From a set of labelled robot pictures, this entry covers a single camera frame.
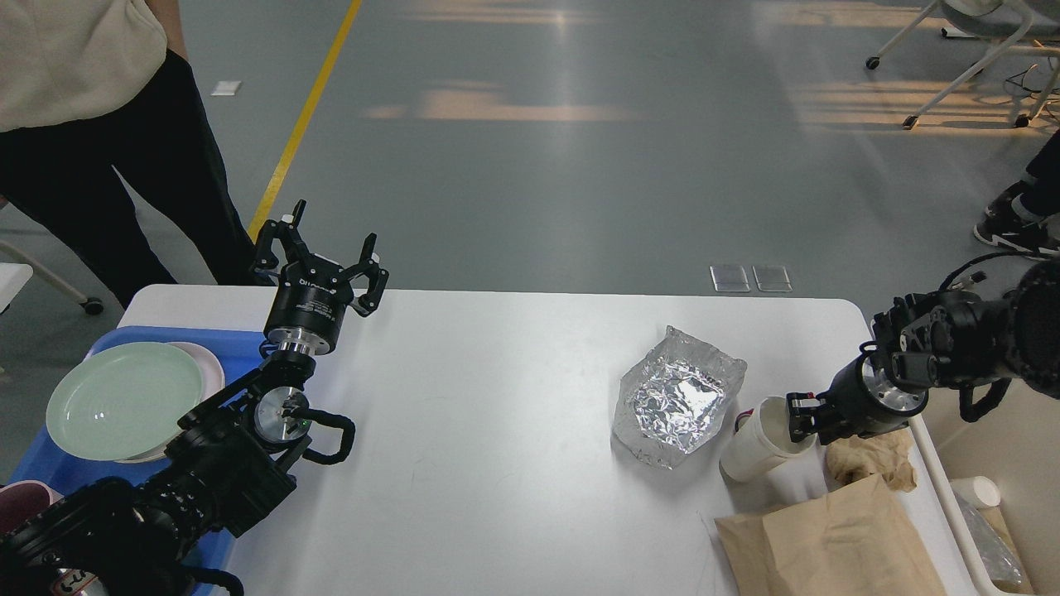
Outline white cup inside bin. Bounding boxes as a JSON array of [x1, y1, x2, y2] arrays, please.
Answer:
[[950, 476, 1002, 509]]

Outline white paper cup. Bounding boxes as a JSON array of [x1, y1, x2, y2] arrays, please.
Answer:
[[720, 397, 817, 483]]

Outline walking person in black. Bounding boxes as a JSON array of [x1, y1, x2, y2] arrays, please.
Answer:
[[1, 1, 269, 306]]

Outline white chair frame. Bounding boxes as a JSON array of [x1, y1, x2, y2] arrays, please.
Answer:
[[865, 0, 1060, 130]]

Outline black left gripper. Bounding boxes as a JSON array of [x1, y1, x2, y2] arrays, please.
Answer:
[[251, 199, 389, 355]]

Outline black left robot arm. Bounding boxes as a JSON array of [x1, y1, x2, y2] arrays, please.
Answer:
[[2, 201, 389, 595]]

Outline crumpled brown paper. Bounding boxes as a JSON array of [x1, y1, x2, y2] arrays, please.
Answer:
[[825, 430, 918, 492]]

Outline pink plate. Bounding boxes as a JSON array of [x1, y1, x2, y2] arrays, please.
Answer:
[[118, 341, 226, 464]]

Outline brown paper bag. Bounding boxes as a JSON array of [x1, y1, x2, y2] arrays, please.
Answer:
[[716, 476, 947, 595]]

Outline light green plate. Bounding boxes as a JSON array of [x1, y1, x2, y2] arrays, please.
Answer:
[[46, 341, 204, 461]]

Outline grey office chair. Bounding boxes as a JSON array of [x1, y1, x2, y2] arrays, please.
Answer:
[[1, 240, 104, 316]]

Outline white plastic bin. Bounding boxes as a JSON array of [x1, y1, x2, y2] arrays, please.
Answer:
[[923, 380, 1059, 595]]

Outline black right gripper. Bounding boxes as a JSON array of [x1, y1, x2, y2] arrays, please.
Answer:
[[785, 354, 928, 445]]

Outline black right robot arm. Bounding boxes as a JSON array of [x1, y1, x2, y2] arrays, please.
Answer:
[[785, 257, 1059, 445]]

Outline pink mug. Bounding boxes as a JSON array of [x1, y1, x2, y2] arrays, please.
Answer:
[[1, 479, 63, 538]]

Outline seated person black sneakers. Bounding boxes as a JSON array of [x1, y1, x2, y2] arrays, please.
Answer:
[[972, 132, 1059, 259]]

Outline metal floor socket plates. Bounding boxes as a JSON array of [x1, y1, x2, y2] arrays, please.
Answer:
[[709, 264, 794, 293]]

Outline foil bag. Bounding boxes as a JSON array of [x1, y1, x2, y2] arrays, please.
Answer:
[[612, 325, 747, 470]]

